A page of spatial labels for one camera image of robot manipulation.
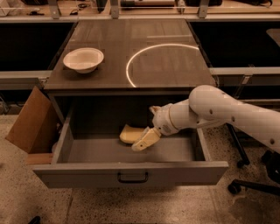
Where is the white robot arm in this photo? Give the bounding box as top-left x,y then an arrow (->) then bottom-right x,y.
132,85 -> 280,153

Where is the grey open drawer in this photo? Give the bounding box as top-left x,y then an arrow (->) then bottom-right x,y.
33,95 -> 228,188

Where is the white bowl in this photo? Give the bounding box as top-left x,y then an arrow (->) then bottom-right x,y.
63,47 -> 104,74

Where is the brown cardboard box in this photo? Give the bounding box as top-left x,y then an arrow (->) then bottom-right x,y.
6,87 -> 60,154

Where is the yellow sponge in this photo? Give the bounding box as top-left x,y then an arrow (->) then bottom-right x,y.
119,124 -> 144,144

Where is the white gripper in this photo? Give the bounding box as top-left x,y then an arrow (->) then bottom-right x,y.
131,104 -> 175,151

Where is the grey metal rail left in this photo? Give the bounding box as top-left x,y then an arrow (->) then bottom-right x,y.
0,70 -> 52,90

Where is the black stand leg with caster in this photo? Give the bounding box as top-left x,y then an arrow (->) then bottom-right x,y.
227,124 -> 250,168

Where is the black drawer handle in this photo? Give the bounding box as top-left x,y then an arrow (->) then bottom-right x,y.
117,172 -> 149,184

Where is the black office chair base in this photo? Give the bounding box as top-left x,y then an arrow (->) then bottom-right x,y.
227,150 -> 280,196

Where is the grey cabinet with wooden top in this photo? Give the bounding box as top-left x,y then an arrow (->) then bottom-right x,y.
45,19 -> 215,120

